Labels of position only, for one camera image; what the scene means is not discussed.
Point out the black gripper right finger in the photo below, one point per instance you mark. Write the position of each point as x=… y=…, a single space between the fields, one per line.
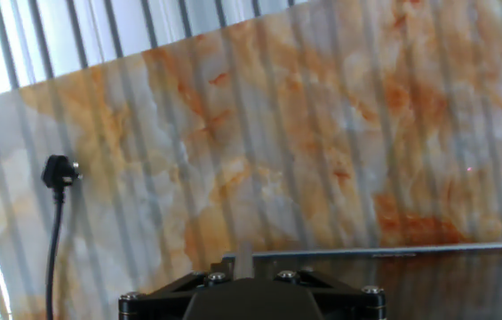
x=348 y=301

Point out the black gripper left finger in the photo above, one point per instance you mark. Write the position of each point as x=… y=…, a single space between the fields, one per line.
x=161 y=302

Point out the orange marble patterned mat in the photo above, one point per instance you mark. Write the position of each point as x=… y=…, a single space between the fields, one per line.
x=277 y=155

